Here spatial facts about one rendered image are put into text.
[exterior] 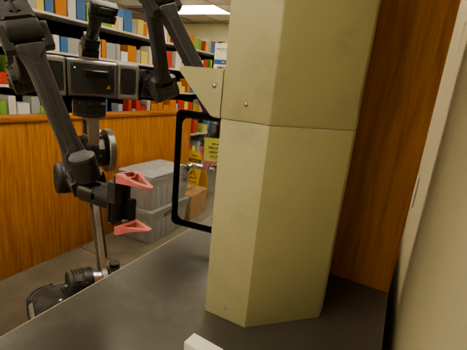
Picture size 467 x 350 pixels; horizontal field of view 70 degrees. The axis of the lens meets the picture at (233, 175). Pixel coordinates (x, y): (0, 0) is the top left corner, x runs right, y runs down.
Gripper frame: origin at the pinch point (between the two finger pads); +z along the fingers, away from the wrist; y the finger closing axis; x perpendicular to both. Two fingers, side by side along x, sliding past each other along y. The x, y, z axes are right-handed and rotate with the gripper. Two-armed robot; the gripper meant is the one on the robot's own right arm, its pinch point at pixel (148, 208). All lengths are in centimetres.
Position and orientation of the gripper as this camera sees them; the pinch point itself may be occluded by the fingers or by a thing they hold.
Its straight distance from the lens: 75.7
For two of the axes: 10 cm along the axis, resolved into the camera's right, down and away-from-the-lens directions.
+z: 8.8, 2.0, -4.3
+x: 4.6, -1.4, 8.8
